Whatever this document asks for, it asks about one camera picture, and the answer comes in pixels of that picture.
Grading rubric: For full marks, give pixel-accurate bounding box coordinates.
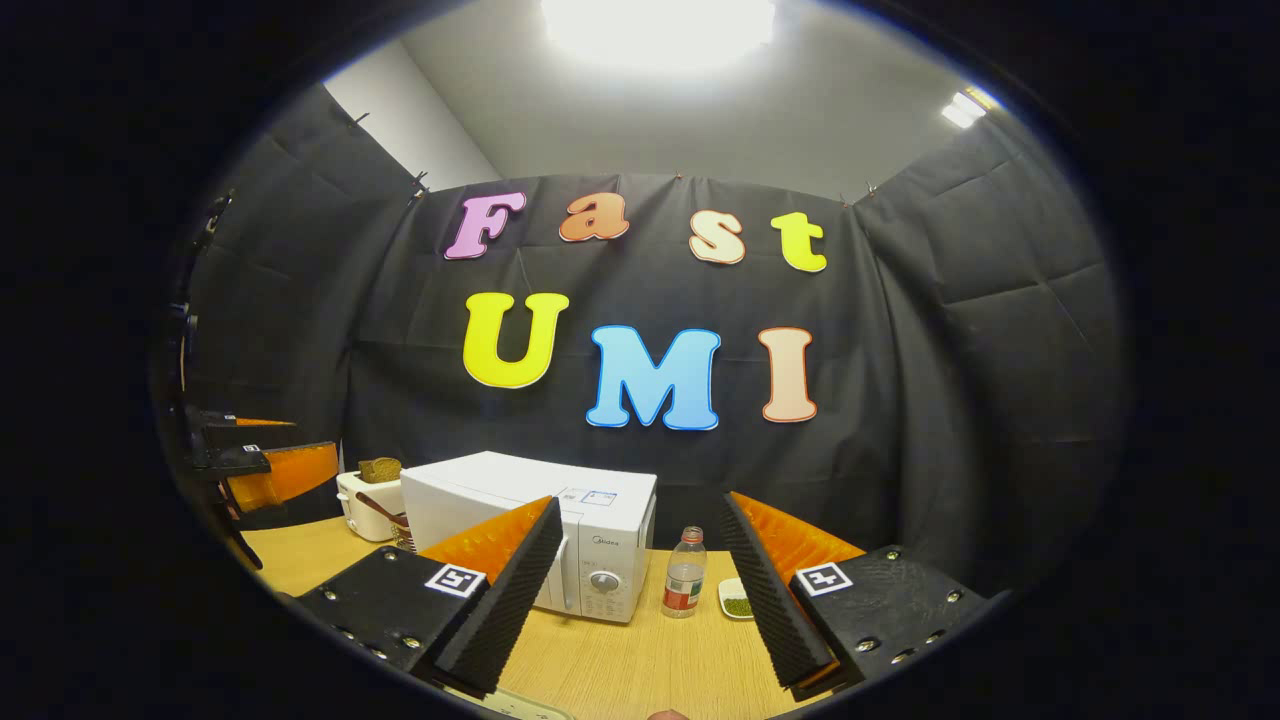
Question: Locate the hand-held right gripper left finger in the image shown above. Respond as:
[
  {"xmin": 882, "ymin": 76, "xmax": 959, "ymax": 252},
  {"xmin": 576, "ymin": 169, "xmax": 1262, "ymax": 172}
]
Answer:
[{"xmin": 297, "ymin": 495, "xmax": 564, "ymax": 698}]

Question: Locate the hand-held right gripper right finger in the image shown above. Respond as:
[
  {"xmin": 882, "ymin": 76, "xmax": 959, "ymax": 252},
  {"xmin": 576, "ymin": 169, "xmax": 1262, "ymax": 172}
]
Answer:
[{"xmin": 722, "ymin": 491, "xmax": 986, "ymax": 701}]

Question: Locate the white microwave oven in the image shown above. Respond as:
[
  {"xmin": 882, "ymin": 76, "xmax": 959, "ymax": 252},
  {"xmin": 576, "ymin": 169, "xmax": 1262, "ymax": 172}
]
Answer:
[{"xmin": 400, "ymin": 451, "xmax": 658, "ymax": 624}]

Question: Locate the clear bottle with red label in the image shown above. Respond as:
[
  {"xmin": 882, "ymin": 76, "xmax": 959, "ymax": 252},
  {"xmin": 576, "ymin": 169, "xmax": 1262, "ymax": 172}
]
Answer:
[{"xmin": 662, "ymin": 526, "xmax": 707, "ymax": 619}]

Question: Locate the white toaster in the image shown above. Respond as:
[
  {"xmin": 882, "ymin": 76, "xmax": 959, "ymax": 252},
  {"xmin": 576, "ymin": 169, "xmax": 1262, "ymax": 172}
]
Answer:
[{"xmin": 336, "ymin": 470, "xmax": 406, "ymax": 543}]

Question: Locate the small ceiling light panel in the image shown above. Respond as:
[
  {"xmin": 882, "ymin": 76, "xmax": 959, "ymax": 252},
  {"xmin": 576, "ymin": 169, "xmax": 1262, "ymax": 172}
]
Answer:
[{"xmin": 940, "ymin": 88, "xmax": 1001, "ymax": 129}]

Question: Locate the large ceiling light panel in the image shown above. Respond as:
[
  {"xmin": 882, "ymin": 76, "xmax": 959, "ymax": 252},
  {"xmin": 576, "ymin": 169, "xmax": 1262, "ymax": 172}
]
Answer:
[{"xmin": 540, "ymin": 0, "xmax": 778, "ymax": 73}]

